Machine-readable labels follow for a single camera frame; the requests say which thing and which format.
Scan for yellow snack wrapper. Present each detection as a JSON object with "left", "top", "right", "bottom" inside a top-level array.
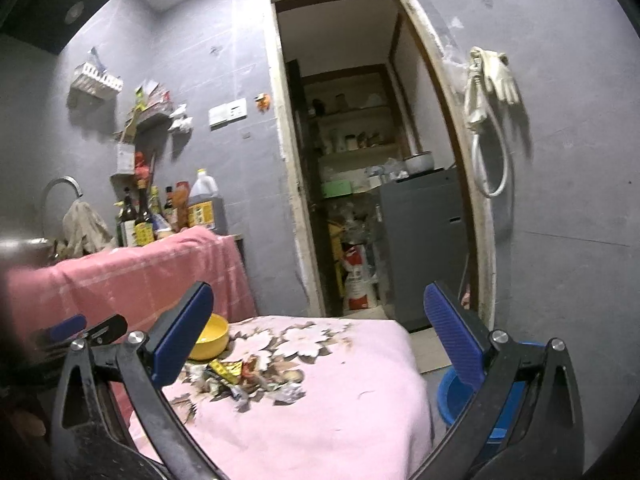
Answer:
[{"left": 207, "top": 359, "right": 243, "bottom": 385}]

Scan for white wrapper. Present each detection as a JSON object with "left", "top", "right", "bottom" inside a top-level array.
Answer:
[{"left": 270, "top": 382, "right": 306, "bottom": 405}]

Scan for red plaid cloth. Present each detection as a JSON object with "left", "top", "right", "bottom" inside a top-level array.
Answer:
[{"left": 4, "top": 225, "right": 257, "bottom": 426}]

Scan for blue plastic bucket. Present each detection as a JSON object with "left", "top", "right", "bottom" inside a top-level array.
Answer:
[{"left": 437, "top": 339, "right": 525, "bottom": 452}]

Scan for grey rag on sink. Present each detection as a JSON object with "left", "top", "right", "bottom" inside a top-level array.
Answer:
[{"left": 63, "top": 198, "right": 117, "bottom": 259}]

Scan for dark sauce bottle yellow label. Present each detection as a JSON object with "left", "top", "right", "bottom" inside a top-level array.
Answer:
[{"left": 134, "top": 180, "right": 155, "bottom": 247}]

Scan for dark green bottle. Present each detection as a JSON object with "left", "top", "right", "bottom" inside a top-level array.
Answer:
[{"left": 119, "top": 188, "right": 138, "bottom": 247}]

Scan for yellow plastic bowl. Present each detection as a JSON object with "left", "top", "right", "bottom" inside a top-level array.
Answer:
[{"left": 189, "top": 314, "right": 229, "bottom": 362}]

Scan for metal faucet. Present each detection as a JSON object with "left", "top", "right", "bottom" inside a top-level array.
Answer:
[{"left": 38, "top": 176, "right": 84, "bottom": 238}]

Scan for orange sauce bottle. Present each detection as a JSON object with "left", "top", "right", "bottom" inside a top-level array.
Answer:
[{"left": 172, "top": 181, "right": 190, "bottom": 232}]

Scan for large oil jug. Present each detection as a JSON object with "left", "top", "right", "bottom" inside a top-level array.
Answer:
[{"left": 188, "top": 168, "right": 228, "bottom": 235}]

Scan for pink floral quilted cloth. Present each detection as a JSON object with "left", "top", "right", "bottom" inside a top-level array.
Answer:
[{"left": 127, "top": 314, "right": 434, "bottom": 480}]

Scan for red white sack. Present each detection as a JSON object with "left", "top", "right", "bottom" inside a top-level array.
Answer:
[{"left": 343, "top": 245, "right": 378, "bottom": 311}]

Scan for grey cabinet appliance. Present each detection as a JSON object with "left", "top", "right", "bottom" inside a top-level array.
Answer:
[{"left": 368, "top": 169, "right": 469, "bottom": 332}]

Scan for metal pot on cabinet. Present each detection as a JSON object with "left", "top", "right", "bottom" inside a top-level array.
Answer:
[{"left": 404, "top": 151, "right": 435, "bottom": 176}]

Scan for green box on shelf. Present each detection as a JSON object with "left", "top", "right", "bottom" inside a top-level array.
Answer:
[{"left": 321, "top": 179, "right": 352, "bottom": 200}]

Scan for white rubber gloves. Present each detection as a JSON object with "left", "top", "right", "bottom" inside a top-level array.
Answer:
[{"left": 463, "top": 47, "right": 521, "bottom": 131}]

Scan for wall shelf with packets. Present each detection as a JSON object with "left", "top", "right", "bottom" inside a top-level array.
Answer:
[{"left": 114, "top": 79, "right": 175, "bottom": 144}]

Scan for white wall basket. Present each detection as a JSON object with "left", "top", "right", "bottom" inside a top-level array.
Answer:
[{"left": 70, "top": 62, "right": 124, "bottom": 101}]

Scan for white wall switch plate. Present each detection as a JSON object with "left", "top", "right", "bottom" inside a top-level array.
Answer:
[{"left": 208, "top": 98, "right": 247, "bottom": 129}]

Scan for orange wall hook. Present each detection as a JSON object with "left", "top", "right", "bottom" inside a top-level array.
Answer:
[{"left": 255, "top": 92, "right": 271, "bottom": 113}]

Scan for white hose loop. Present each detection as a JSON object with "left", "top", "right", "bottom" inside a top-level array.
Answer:
[{"left": 470, "top": 94, "right": 511, "bottom": 198}]

